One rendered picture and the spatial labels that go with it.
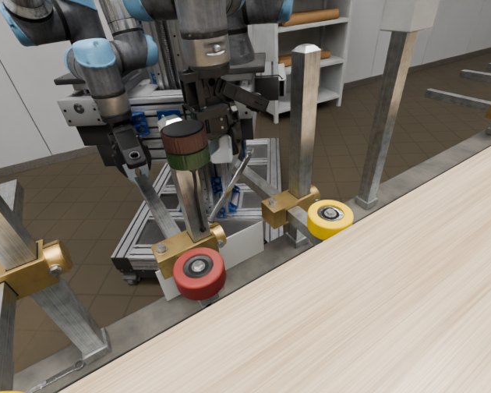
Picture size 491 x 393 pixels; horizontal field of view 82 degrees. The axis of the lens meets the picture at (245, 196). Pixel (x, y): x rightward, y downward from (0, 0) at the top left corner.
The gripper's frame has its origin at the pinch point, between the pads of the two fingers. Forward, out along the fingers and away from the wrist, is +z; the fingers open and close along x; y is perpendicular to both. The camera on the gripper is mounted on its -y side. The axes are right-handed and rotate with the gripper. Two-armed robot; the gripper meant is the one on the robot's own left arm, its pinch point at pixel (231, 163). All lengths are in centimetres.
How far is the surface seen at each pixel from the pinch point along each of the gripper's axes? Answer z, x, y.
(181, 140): -15.5, 15.2, 14.0
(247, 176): 9.6, -6.5, -7.1
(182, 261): 3.7, 16.0, 18.4
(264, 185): 9.6, -0.5, -8.4
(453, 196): 4.4, 30.5, -30.2
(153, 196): 8.4, -11.3, 16.4
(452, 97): 13, -9, -107
